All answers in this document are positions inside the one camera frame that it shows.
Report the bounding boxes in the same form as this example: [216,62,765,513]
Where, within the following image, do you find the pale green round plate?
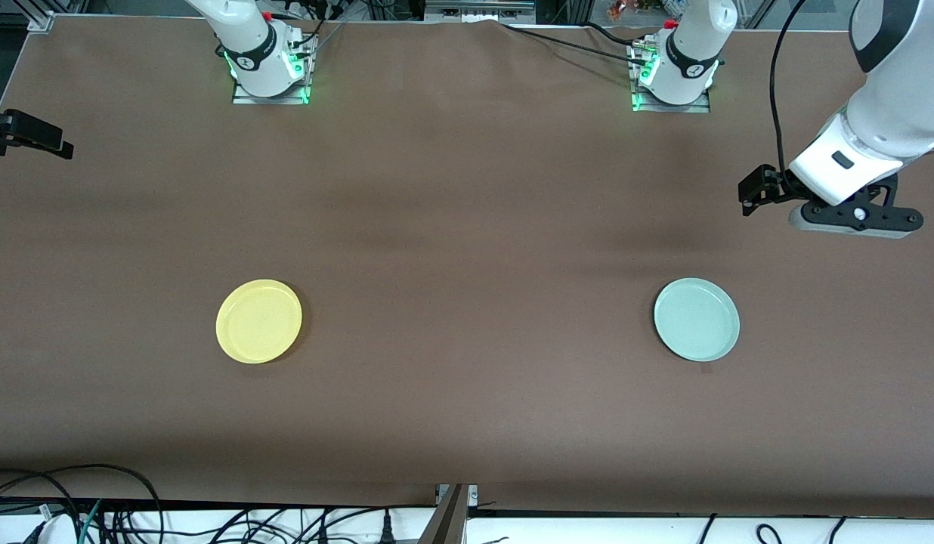
[654,277,741,363]

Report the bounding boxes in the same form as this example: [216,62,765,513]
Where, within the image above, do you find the yellow round plate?
[215,279,303,365]

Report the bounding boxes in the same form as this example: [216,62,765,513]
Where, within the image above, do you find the colourful background toys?
[606,0,666,20]

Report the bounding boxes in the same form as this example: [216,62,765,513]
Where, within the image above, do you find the brown table cover sheet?
[0,15,934,519]

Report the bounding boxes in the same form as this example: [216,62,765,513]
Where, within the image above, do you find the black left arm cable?
[769,0,809,182]

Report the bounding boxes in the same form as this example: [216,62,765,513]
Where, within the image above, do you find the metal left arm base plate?
[628,42,712,114]

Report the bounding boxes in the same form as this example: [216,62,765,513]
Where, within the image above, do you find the black left camera mount bracket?
[803,172,925,232]

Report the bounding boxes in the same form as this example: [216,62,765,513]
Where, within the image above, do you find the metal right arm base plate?
[232,34,312,106]

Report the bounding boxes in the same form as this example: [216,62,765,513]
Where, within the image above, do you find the short black table cable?
[584,21,658,45]

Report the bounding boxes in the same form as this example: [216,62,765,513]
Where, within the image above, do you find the long black table cable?
[500,23,643,60]

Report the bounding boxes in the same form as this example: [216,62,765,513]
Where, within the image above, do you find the black right base cable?
[289,6,345,51]

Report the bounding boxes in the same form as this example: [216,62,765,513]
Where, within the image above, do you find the large looping black cable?
[0,463,164,544]

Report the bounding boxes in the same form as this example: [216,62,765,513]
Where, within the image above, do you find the grey metal rail box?
[424,0,537,24]

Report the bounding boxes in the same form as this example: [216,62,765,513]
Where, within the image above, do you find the green cable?
[77,499,104,544]

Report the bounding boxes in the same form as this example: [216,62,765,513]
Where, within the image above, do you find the aluminium profile post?
[417,484,480,544]

